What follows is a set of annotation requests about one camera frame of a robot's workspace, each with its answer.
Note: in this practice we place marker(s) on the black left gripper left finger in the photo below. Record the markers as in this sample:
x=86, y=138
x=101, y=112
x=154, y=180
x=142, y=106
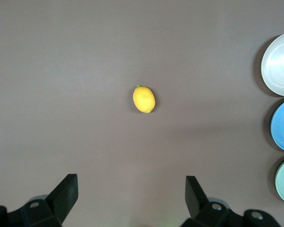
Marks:
x=61, y=198

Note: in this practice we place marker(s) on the yellow lemon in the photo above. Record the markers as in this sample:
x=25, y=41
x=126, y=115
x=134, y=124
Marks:
x=144, y=99

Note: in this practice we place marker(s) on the beige round plate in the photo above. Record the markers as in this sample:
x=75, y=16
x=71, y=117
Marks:
x=279, y=66

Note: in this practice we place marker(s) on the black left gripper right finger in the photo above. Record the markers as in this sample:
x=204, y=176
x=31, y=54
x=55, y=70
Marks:
x=196, y=201

